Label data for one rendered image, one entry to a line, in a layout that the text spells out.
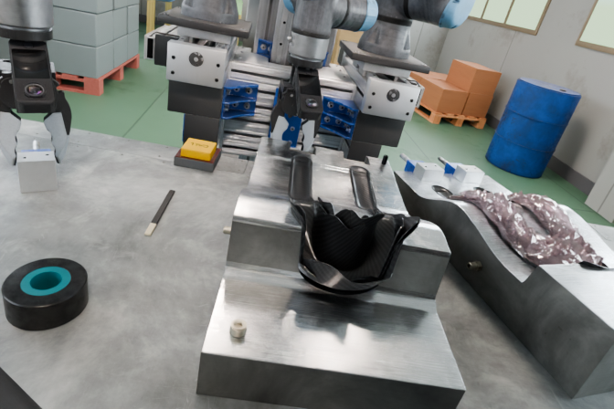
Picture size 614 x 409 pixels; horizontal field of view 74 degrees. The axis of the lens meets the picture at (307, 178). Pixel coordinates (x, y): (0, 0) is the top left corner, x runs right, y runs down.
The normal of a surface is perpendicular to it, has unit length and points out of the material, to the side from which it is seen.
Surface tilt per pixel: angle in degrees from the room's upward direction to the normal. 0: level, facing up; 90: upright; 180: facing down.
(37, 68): 32
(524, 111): 90
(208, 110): 90
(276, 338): 0
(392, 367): 0
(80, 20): 90
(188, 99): 90
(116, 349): 0
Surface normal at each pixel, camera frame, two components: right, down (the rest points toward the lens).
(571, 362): -0.94, -0.04
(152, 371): 0.20, -0.88
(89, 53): 0.07, 0.45
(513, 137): -0.82, 0.09
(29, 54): 0.43, -0.50
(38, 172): 0.51, 0.46
